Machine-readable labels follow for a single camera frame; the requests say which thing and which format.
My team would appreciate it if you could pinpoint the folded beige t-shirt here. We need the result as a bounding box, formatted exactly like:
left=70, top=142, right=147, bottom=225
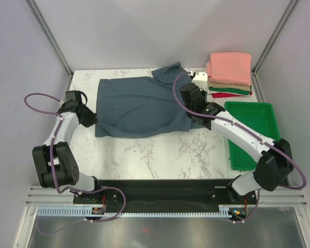
left=209, top=82, right=251, bottom=90

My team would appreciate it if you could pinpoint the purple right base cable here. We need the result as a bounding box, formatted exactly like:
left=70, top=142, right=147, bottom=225
left=228, top=190, right=260, bottom=224

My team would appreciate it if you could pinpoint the folded salmon pink t-shirt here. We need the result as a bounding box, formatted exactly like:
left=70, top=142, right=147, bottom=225
left=206, top=52, right=252, bottom=86

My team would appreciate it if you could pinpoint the folded green t-shirt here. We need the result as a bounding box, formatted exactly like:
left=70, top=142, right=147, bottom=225
left=209, top=87, right=252, bottom=96

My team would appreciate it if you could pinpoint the right aluminium frame post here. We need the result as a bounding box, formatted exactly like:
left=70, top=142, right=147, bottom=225
left=252, top=0, right=300, bottom=76

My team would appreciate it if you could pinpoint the white slotted cable duct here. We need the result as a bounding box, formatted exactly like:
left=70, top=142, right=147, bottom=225
left=37, top=206, right=231, bottom=218

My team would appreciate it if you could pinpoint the folded red t-shirt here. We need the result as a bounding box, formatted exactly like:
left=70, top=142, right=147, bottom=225
left=211, top=92, right=253, bottom=99

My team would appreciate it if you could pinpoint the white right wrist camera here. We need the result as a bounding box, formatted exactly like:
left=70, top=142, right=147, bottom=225
left=188, top=70, right=209, bottom=92

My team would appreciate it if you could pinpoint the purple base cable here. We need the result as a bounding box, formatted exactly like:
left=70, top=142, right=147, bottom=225
left=228, top=190, right=260, bottom=224
left=36, top=186, right=127, bottom=236

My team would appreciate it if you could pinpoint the green plastic tray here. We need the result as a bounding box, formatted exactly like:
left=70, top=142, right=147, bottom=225
left=224, top=101, right=281, bottom=171

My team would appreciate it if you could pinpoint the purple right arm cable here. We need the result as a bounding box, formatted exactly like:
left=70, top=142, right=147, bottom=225
left=173, top=72, right=307, bottom=191

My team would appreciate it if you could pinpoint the aluminium frame post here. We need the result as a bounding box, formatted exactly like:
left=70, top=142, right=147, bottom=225
left=25, top=0, right=73, bottom=79
left=252, top=0, right=300, bottom=76

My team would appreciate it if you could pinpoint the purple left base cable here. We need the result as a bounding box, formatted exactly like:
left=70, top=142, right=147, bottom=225
left=36, top=186, right=127, bottom=236

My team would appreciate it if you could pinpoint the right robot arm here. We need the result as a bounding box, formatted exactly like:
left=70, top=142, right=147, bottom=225
left=180, top=83, right=293, bottom=204

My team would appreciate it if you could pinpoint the blue-grey t-shirt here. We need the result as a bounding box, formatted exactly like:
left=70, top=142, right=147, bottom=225
left=95, top=62, right=200, bottom=138

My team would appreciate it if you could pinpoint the left aluminium frame post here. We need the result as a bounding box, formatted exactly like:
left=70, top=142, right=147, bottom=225
left=25, top=0, right=73, bottom=79

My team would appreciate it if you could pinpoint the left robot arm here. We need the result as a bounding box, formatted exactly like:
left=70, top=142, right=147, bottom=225
left=24, top=90, right=103, bottom=203

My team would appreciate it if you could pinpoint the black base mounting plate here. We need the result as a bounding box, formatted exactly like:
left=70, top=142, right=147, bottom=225
left=73, top=179, right=256, bottom=210

